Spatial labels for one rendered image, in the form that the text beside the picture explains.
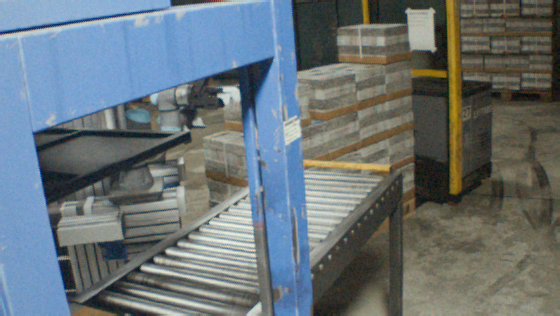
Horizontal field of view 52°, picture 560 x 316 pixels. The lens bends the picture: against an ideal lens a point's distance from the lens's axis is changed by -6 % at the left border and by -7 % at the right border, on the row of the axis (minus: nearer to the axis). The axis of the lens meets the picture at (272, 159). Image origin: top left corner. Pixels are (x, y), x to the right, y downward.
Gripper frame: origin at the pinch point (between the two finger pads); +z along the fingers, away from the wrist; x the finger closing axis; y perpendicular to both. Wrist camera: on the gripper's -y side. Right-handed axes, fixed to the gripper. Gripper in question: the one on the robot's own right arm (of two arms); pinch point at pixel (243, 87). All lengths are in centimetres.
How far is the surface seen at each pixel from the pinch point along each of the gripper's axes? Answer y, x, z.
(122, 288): 52, 62, -16
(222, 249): 48, 32, 3
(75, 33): -14, 147, 36
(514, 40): -25, -594, 142
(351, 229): 46, 11, 39
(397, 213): 55, -45, 48
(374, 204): 43, -12, 43
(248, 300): 51, 62, 22
